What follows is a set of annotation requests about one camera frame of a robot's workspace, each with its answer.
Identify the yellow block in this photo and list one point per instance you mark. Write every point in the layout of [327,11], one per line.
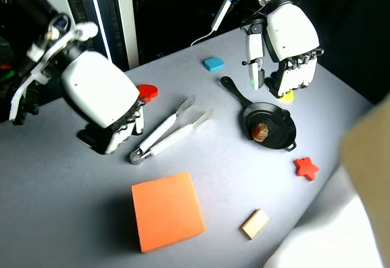
[289,98]

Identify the red heart block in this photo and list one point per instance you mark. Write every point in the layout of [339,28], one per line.
[149,92]

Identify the beige cardboard sheet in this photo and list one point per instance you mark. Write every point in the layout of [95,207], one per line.
[368,170]

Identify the brown food piece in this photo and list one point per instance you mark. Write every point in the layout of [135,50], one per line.
[260,131]

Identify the large orange block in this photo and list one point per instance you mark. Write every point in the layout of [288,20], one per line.
[167,210]

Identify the white cabinet with black vents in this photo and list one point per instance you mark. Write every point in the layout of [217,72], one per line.
[125,12]

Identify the black frying pan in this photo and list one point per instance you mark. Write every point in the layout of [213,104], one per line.
[283,128]

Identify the white sheet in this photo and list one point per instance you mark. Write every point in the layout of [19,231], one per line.
[320,234]

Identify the beige wooden block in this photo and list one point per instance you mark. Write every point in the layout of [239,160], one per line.
[254,223]

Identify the metal tongs with white tape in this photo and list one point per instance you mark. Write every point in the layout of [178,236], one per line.
[164,137]

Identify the white power strip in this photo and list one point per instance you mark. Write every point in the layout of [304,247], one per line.
[221,13]

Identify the blue block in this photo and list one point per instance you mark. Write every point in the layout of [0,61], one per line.
[213,64]

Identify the grey table cloth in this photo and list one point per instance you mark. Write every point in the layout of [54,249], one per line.
[61,204]

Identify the red star block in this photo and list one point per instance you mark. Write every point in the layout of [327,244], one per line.
[306,168]

